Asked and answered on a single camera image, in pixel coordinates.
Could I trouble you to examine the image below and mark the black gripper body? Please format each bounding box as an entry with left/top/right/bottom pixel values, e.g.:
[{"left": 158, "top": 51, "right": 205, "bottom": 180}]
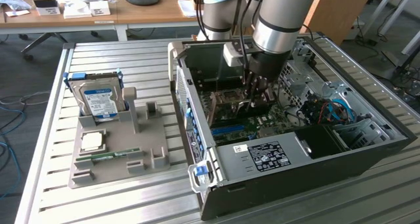
[{"left": 247, "top": 50, "right": 293, "bottom": 83}]

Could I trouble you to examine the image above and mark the CPU socket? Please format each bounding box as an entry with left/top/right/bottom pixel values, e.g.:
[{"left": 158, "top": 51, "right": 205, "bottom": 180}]
[{"left": 215, "top": 90, "right": 247, "bottom": 104}]

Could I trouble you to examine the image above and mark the perforated grey disk bay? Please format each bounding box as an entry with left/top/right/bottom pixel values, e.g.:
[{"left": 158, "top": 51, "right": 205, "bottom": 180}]
[{"left": 279, "top": 59, "right": 330, "bottom": 111}]

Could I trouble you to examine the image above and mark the green motherboard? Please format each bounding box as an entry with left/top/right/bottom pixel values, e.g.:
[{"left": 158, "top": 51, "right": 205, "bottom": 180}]
[{"left": 199, "top": 76, "right": 297, "bottom": 146}]

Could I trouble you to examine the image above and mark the blue expansion slot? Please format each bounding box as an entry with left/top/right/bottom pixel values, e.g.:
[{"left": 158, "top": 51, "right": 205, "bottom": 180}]
[{"left": 210, "top": 124, "right": 246, "bottom": 136}]

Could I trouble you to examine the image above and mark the wooden cabinet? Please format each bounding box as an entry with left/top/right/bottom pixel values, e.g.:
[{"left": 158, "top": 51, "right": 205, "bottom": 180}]
[{"left": 301, "top": 0, "right": 378, "bottom": 46}]

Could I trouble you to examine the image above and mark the grey power supply unit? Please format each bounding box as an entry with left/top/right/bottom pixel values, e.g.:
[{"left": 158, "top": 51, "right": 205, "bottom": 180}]
[{"left": 215, "top": 131, "right": 311, "bottom": 182}]

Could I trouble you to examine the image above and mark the slotted grey disk bay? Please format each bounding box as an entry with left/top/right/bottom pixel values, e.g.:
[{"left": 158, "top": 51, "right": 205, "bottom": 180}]
[{"left": 331, "top": 118, "right": 401, "bottom": 151}]

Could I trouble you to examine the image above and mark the white paper stack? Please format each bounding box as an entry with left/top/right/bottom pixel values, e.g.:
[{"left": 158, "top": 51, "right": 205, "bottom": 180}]
[{"left": 177, "top": 0, "right": 205, "bottom": 17}]

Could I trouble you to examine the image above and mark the grey floor stand base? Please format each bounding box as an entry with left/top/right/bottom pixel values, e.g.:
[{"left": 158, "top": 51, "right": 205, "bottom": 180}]
[{"left": 381, "top": 49, "right": 409, "bottom": 81}]

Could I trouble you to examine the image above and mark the black open PC case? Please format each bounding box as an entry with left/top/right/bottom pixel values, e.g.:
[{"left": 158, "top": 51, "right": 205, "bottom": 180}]
[{"left": 167, "top": 35, "right": 419, "bottom": 222}]

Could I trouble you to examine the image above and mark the wooden desk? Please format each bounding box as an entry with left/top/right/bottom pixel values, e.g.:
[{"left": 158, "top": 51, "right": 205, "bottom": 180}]
[{"left": 0, "top": 0, "right": 251, "bottom": 41}]

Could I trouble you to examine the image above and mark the grey parts rack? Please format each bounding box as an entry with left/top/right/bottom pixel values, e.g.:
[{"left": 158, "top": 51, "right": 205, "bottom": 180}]
[{"left": 69, "top": 86, "right": 171, "bottom": 190}]

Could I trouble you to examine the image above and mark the hard disk with blue caddy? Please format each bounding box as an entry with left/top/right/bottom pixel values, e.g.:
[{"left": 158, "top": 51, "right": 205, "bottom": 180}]
[{"left": 62, "top": 70, "right": 126, "bottom": 123}]

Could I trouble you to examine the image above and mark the green RAM stick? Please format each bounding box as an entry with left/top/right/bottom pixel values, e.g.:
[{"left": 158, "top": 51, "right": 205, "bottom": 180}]
[{"left": 78, "top": 147, "right": 141, "bottom": 162}]

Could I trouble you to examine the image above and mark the silver CPU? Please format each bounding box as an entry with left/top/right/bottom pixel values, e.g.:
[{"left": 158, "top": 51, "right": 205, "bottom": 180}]
[{"left": 81, "top": 132, "right": 106, "bottom": 152}]

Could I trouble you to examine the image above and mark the white cube box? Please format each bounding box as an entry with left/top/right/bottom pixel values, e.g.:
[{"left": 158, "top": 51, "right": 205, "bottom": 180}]
[{"left": 89, "top": 0, "right": 111, "bottom": 17}]

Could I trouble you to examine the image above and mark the white flat box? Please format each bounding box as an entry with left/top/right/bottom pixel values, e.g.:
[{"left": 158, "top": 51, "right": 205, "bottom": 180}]
[{"left": 63, "top": 6, "right": 93, "bottom": 19}]

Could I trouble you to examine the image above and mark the white round cup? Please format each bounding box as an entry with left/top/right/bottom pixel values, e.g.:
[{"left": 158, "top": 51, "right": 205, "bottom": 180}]
[{"left": 67, "top": 0, "right": 90, "bottom": 13}]

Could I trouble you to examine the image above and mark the white box with black top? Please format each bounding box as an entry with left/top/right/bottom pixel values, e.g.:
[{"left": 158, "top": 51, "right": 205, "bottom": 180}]
[{"left": 33, "top": 0, "right": 62, "bottom": 16}]

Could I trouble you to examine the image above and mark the white card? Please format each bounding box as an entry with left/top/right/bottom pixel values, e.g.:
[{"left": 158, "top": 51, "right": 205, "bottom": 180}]
[{"left": 5, "top": 9, "right": 31, "bottom": 17}]

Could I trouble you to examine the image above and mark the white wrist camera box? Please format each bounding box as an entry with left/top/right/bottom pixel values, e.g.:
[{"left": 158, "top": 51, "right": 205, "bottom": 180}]
[{"left": 223, "top": 42, "right": 255, "bottom": 67}]

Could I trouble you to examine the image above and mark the black cable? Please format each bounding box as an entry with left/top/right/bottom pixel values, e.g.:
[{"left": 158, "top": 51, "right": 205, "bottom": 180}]
[{"left": 301, "top": 24, "right": 327, "bottom": 42}]

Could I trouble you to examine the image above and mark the blue disk wire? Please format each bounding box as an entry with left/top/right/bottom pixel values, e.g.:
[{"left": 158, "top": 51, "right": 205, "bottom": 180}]
[{"left": 329, "top": 99, "right": 359, "bottom": 123}]

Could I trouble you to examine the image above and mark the white desk frame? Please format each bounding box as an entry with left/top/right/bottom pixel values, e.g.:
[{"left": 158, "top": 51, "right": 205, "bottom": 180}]
[{"left": 361, "top": 0, "right": 420, "bottom": 37}]

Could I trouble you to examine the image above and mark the grey floor cable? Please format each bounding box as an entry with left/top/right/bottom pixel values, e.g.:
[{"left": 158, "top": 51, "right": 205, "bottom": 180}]
[{"left": 0, "top": 91, "right": 51, "bottom": 106}]

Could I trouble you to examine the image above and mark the blue floor cable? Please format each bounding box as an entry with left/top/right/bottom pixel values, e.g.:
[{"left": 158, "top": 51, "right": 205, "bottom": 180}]
[{"left": 0, "top": 105, "right": 26, "bottom": 200}]

